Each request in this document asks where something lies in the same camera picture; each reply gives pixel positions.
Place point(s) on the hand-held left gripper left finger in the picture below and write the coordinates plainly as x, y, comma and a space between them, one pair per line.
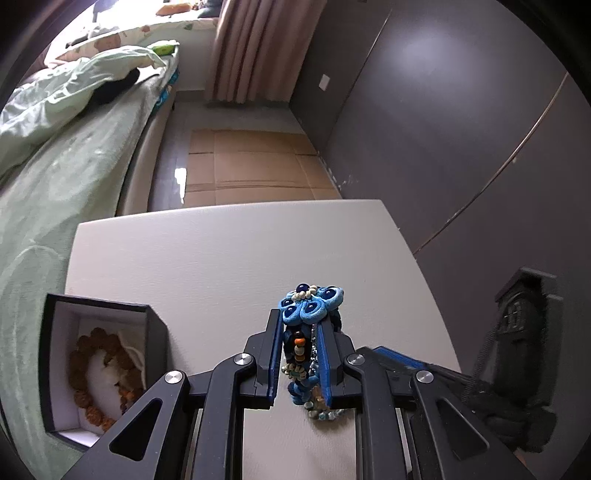
277, 357

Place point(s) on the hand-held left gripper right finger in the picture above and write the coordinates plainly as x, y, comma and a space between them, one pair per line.
325, 367

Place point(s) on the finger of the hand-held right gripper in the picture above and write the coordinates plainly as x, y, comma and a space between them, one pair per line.
401, 359

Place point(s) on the black jewelry box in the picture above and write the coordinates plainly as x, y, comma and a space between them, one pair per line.
157, 332

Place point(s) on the flattened cardboard sheets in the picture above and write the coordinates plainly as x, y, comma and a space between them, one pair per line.
258, 166

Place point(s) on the grey wardrobe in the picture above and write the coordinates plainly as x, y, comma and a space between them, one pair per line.
461, 138

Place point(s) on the bed with green sheet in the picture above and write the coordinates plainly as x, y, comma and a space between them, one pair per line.
55, 207

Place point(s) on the pink curtain beside wardrobe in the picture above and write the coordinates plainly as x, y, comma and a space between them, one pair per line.
258, 50

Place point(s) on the black cloth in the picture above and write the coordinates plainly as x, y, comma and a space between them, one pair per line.
113, 87

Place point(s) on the light green quilt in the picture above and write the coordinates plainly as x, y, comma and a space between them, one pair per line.
55, 87

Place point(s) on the printed window seat cushion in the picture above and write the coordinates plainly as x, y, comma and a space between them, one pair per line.
138, 32

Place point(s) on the orange plush toy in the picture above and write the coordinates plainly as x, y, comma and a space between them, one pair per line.
174, 8

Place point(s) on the white wall socket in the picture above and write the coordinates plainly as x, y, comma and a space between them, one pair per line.
324, 82

